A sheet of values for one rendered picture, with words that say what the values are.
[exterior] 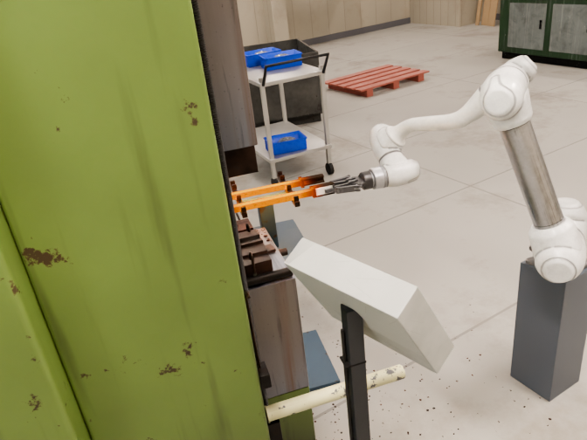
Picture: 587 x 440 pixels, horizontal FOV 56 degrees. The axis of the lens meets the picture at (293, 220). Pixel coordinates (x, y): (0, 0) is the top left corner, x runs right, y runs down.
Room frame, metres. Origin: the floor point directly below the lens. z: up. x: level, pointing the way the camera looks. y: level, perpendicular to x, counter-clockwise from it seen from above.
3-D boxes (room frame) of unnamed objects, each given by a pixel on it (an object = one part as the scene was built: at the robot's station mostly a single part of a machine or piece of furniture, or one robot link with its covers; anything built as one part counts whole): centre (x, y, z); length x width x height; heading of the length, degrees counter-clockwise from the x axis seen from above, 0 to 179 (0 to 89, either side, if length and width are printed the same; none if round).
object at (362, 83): (7.42, -1.33, 0.06); 1.22 x 0.87 x 0.11; 118
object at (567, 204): (1.79, -1.01, 0.77); 0.18 x 0.16 x 0.22; 151
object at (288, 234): (2.07, 0.11, 0.67); 0.40 x 0.30 x 0.02; 11
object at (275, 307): (1.55, 0.33, 0.69); 0.56 x 0.38 x 0.45; 104
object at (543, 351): (1.80, -1.02, 0.30); 0.20 x 0.20 x 0.60; 29
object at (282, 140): (4.72, 0.02, 0.53); 1.12 x 0.65 x 1.05; 27
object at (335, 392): (1.24, -0.07, 0.62); 0.44 x 0.05 x 0.05; 104
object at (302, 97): (6.41, 0.02, 0.39); 1.12 x 0.92 x 0.78; 5
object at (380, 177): (2.05, -0.36, 0.95); 0.09 x 0.06 x 0.09; 12
